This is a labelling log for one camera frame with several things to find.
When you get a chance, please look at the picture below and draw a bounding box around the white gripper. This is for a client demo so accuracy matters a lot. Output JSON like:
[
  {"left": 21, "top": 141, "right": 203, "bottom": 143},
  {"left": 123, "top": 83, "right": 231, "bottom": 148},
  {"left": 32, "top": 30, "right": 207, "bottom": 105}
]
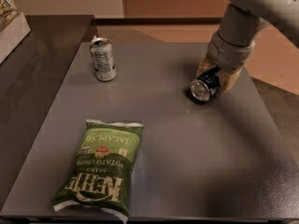
[{"left": 196, "top": 32, "right": 255, "bottom": 97}]

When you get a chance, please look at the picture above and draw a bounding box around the blue pepsi can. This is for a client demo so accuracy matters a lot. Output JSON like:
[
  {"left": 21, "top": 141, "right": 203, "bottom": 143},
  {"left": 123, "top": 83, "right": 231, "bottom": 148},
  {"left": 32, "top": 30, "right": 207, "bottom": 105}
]
[{"left": 190, "top": 67, "right": 221, "bottom": 102}]

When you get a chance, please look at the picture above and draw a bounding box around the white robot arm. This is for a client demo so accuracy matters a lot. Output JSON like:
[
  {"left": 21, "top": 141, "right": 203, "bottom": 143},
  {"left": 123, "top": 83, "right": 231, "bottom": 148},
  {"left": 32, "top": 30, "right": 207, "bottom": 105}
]
[{"left": 191, "top": 0, "right": 299, "bottom": 102}]

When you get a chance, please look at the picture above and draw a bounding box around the silver soda can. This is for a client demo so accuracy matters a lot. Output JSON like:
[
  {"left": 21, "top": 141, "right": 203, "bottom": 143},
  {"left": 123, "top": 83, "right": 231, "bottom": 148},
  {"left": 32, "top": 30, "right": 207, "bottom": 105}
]
[{"left": 90, "top": 35, "right": 117, "bottom": 81}]

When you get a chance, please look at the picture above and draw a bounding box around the green jalapeno chips bag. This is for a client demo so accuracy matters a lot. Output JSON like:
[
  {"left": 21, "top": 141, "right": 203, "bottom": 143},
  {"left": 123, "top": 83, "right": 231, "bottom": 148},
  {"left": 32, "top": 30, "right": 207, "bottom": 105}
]
[{"left": 52, "top": 119, "right": 144, "bottom": 222}]

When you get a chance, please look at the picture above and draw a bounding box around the dark side table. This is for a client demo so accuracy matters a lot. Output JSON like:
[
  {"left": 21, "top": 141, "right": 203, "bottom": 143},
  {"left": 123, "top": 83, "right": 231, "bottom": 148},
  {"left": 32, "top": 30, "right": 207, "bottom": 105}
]
[{"left": 0, "top": 15, "right": 94, "bottom": 209}]

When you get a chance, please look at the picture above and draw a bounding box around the white box with snacks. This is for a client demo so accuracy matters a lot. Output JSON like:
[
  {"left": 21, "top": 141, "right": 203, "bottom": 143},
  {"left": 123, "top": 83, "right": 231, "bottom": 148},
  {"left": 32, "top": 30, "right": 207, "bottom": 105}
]
[{"left": 0, "top": 0, "right": 31, "bottom": 63}]

